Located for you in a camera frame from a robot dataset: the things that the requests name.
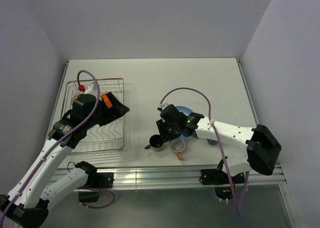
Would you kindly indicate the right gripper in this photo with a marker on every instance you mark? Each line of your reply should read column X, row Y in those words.
column 162, row 124

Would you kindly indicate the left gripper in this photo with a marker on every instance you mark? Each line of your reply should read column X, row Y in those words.
column 117, row 110

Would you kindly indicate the brown mug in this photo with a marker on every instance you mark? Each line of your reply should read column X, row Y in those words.
column 155, row 143

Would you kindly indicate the orange bowl white inside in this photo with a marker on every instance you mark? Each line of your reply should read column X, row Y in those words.
column 109, row 99

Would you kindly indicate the beige bowl white inside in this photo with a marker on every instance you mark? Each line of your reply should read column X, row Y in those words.
column 76, row 97

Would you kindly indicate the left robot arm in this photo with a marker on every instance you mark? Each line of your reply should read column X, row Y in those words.
column 30, row 201

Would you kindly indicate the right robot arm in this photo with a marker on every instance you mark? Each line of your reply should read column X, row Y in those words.
column 258, row 147

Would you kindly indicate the blue plate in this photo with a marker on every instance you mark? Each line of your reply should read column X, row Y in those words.
column 186, row 112

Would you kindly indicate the pink mug white inside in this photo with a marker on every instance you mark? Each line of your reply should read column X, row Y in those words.
column 177, row 146

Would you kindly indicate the dark blue mug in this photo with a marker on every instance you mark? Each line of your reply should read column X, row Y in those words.
column 212, row 142

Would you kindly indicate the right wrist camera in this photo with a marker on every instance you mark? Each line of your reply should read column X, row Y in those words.
column 161, row 106

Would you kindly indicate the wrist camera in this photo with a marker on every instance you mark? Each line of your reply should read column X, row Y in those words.
column 161, row 106
column 91, row 89

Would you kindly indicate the wire dish rack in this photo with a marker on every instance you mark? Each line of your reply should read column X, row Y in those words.
column 99, row 139

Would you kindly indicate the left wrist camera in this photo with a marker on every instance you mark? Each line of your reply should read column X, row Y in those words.
column 91, row 89

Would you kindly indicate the aluminium frame rail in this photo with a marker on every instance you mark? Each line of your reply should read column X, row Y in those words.
column 169, row 177

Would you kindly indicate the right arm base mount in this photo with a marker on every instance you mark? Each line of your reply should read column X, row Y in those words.
column 214, row 177

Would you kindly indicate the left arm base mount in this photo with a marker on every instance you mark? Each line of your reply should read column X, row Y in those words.
column 97, row 189

